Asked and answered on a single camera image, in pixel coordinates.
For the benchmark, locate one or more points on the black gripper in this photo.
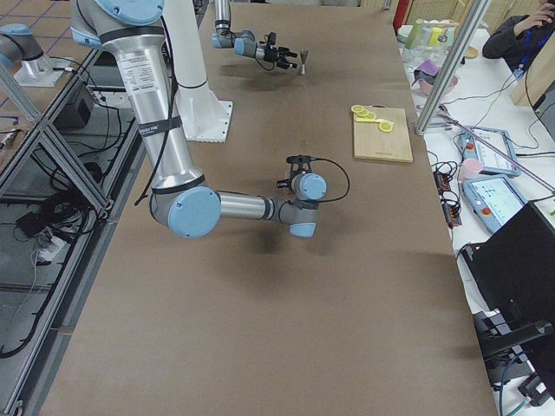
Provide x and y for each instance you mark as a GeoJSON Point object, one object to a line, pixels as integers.
{"type": "Point", "coordinates": [283, 184]}
{"type": "Point", "coordinates": [270, 54]}

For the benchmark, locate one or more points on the steel jigger measuring cup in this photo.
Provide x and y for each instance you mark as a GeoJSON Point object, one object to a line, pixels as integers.
{"type": "Point", "coordinates": [303, 54]}

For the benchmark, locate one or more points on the green plastic cup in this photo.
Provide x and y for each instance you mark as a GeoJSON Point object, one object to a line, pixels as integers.
{"type": "Point", "coordinates": [414, 33]}

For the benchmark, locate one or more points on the yellow cup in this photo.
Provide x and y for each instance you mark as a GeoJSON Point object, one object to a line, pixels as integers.
{"type": "Point", "coordinates": [435, 36]}

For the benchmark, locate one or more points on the pink small cup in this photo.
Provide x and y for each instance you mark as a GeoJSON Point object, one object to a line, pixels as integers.
{"type": "Point", "coordinates": [470, 169]}

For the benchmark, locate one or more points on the lemon slice stack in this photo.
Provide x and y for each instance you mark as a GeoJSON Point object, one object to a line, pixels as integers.
{"type": "Point", "coordinates": [362, 112]}

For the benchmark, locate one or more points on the wooden cutting board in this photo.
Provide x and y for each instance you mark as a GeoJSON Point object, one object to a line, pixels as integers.
{"type": "Point", "coordinates": [371, 143]}

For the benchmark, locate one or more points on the yellow plastic knife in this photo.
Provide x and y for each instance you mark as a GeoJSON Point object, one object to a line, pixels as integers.
{"type": "Point", "coordinates": [378, 121]}

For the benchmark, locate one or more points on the purple and black cloth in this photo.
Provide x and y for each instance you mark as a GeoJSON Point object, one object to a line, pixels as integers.
{"type": "Point", "coordinates": [427, 71]}

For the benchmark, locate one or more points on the long metal rod tool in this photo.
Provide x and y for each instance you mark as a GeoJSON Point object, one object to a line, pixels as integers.
{"type": "Point", "coordinates": [443, 113]}

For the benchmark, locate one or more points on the blue teach pendant tablet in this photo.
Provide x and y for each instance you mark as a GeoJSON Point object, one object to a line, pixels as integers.
{"type": "Point", "coordinates": [491, 161]}

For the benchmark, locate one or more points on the person in black clothes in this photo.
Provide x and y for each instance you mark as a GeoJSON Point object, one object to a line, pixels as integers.
{"type": "Point", "coordinates": [519, 39]}

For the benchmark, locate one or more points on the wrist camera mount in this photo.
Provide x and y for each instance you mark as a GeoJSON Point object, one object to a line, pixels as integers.
{"type": "Point", "coordinates": [270, 39]}
{"type": "Point", "coordinates": [299, 164]}

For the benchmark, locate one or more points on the aluminium frame post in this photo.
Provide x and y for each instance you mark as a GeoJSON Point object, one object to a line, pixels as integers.
{"type": "Point", "coordinates": [474, 15]}

